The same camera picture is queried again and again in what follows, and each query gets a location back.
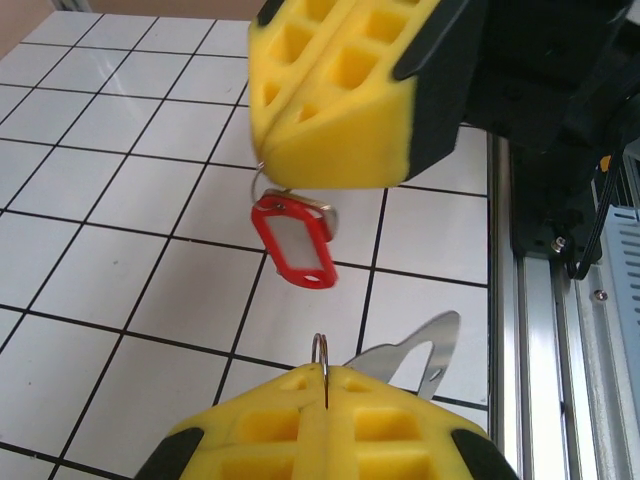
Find thin base wire bundle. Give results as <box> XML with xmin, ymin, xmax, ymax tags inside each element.
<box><xmin>563</xmin><ymin>132</ymin><xmax>631</xmax><ymax>282</ymax></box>

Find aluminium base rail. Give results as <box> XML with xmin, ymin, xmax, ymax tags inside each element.
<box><xmin>485</xmin><ymin>133</ymin><xmax>609</xmax><ymax>480</ymax></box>

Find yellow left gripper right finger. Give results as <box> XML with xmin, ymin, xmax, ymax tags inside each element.
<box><xmin>327</xmin><ymin>366</ymin><xmax>522</xmax><ymax>480</ymax></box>

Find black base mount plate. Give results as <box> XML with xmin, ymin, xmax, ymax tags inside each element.
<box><xmin>507</xmin><ymin>137</ymin><xmax>604</xmax><ymax>264</ymax></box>

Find red plastic key tag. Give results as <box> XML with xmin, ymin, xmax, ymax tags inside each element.
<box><xmin>248</xmin><ymin>194</ymin><xmax>340</xmax><ymax>292</ymax></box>

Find large metal split keyring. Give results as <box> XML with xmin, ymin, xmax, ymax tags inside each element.
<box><xmin>311</xmin><ymin>332</ymin><xmax>332</xmax><ymax>412</ymax></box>

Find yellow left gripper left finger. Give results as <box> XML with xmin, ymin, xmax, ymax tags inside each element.
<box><xmin>134</xmin><ymin>363</ymin><xmax>330</xmax><ymax>480</ymax></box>

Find small metal key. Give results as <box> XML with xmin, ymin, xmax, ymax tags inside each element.
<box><xmin>260</xmin><ymin>187</ymin><xmax>342</xmax><ymax>244</ymax></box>

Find small metal split ring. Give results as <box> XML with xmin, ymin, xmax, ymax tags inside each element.
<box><xmin>249</xmin><ymin>158</ymin><xmax>296</xmax><ymax>211</ymax></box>

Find perforated grey cable duct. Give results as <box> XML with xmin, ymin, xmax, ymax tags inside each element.
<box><xmin>597</xmin><ymin>203</ymin><xmax>640</xmax><ymax>480</ymax></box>

